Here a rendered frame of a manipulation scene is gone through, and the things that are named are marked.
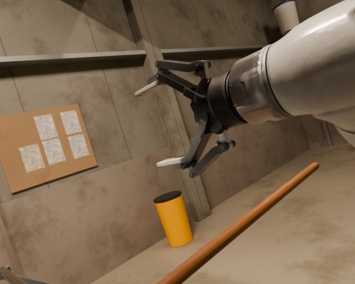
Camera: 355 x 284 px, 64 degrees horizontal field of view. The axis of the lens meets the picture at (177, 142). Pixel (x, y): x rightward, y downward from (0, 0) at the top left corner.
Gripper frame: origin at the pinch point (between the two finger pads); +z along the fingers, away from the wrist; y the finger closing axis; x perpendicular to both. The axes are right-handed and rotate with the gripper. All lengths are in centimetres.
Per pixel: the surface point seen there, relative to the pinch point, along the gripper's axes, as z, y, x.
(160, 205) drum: 267, 88, 187
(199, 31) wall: 304, -179, 432
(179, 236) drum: 258, 136, 195
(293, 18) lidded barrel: 211, -171, 668
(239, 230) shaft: 4.7, 30.0, 19.8
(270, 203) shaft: 4.8, 29.8, 36.6
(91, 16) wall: 315, -200, 206
